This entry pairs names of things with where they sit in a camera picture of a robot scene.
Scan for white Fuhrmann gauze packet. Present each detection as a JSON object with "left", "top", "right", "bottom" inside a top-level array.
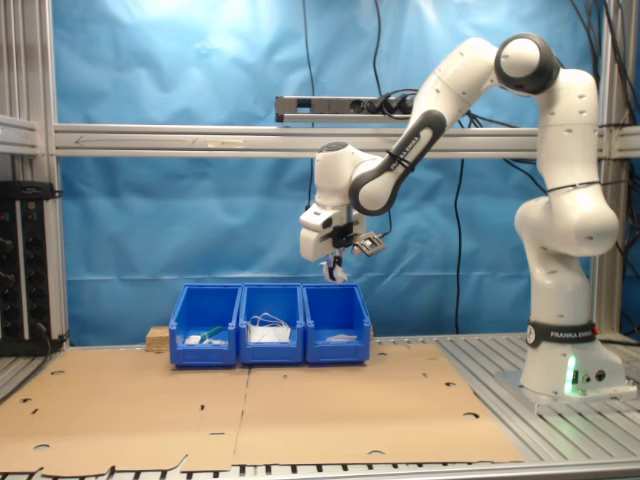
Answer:
[{"left": 319, "top": 258, "right": 350, "bottom": 286}]

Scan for blue plastic bin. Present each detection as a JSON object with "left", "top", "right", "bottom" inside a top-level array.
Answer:
[
  {"left": 238, "top": 282, "right": 306, "bottom": 366},
  {"left": 302, "top": 282, "right": 374, "bottom": 366},
  {"left": 168, "top": 283, "right": 242, "bottom": 369}
]

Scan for grey power strip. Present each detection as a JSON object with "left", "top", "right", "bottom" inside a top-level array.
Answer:
[{"left": 274, "top": 94, "right": 416, "bottom": 125}]

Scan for horizontal aluminium beam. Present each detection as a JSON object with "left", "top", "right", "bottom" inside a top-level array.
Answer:
[{"left": 52, "top": 124, "right": 609, "bottom": 160}]

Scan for brown cardboard sheet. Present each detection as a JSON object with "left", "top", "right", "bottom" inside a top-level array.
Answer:
[
  {"left": 232, "top": 342, "right": 525, "bottom": 466},
  {"left": 0, "top": 348, "right": 251, "bottom": 476}
]

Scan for wooden block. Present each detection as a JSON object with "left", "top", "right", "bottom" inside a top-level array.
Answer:
[{"left": 145, "top": 326, "right": 174, "bottom": 354}]

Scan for black socket strip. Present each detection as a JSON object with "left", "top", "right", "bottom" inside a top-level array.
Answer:
[
  {"left": 0, "top": 198, "right": 22, "bottom": 356},
  {"left": 20, "top": 198, "right": 55, "bottom": 356}
]

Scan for black adapter box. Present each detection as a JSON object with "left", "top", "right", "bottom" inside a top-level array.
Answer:
[{"left": 0, "top": 180, "right": 64, "bottom": 200}]

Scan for white masks with straps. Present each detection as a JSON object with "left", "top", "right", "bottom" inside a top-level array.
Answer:
[{"left": 245, "top": 312, "right": 294, "bottom": 345}]

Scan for black hanging cable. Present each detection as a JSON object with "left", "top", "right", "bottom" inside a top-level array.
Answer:
[
  {"left": 301, "top": 0, "right": 317, "bottom": 99},
  {"left": 452, "top": 158, "right": 466, "bottom": 335},
  {"left": 372, "top": 0, "right": 385, "bottom": 96}
]

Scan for black cable at socket strip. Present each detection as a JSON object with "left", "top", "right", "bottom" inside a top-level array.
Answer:
[{"left": 33, "top": 322, "right": 69, "bottom": 357}]

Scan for aluminium frame post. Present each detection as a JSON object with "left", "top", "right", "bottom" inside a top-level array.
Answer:
[
  {"left": 594, "top": 0, "right": 640, "bottom": 341},
  {"left": 0, "top": 0, "right": 69, "bottom": 346}
]

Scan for black cable bundle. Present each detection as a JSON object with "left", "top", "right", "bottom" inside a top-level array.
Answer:
[{"left": 569, "top": 0, "right": 640, "bottom": 281}]

